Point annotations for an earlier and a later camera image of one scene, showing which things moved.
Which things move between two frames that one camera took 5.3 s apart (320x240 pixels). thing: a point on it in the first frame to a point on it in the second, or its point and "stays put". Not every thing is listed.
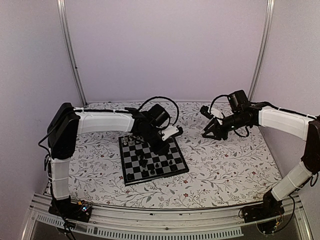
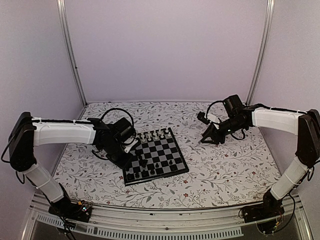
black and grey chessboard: [140, 164] stays put
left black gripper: [160, 150] to [125, 164]
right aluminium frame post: [263, 49] stays put
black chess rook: [130, 176] stays put
